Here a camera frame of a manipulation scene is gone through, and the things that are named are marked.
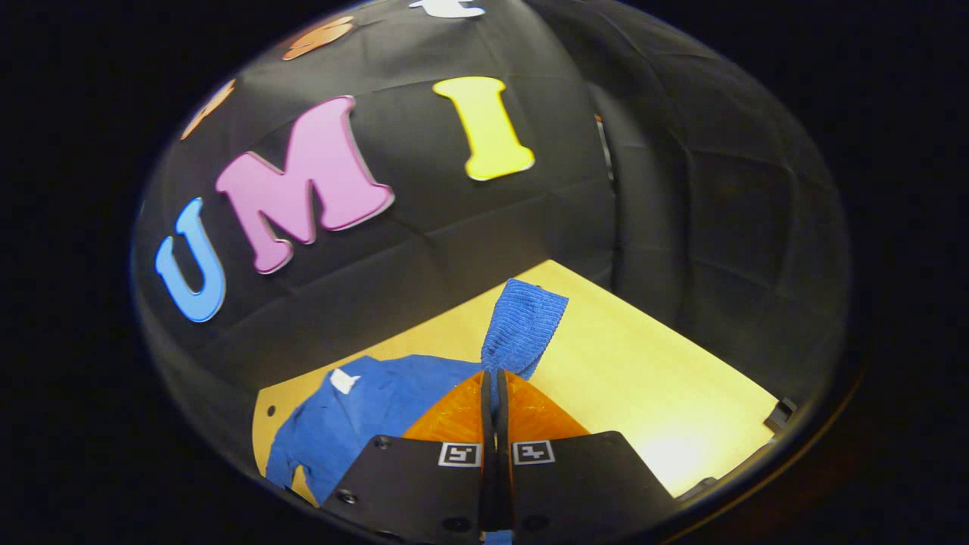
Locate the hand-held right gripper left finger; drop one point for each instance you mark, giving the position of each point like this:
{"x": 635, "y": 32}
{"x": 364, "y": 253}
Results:
{"x": 412, "y": 484}

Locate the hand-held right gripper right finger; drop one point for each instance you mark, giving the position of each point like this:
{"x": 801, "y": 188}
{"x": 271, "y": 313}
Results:
{"x": 583, "y": 481}

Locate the blue knitted cardigan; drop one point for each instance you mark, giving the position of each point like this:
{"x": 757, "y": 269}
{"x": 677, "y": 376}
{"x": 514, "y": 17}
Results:
{"x": 378, "y": 409}

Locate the black table edge bracket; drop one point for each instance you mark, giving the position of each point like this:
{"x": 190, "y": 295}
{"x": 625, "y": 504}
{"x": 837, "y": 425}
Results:
{"x": 780, "y": 415}

